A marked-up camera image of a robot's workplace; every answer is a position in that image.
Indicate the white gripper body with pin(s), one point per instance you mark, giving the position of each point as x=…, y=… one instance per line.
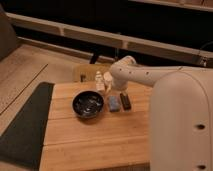
x=108, y=79

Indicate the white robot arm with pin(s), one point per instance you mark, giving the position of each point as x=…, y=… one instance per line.
x=180, y=113

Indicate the small white bottle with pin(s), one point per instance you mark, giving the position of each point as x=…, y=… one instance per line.
x=99, y=82

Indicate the wooden chair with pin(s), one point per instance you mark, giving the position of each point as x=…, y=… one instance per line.
x=87, y=72

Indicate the black remote control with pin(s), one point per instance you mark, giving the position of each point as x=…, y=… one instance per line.
x=125, y=101

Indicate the black bowl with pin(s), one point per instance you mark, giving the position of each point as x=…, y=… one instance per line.
x=87, y=104

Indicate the dark grey floor mat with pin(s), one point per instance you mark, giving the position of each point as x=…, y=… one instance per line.
x=22, y=141

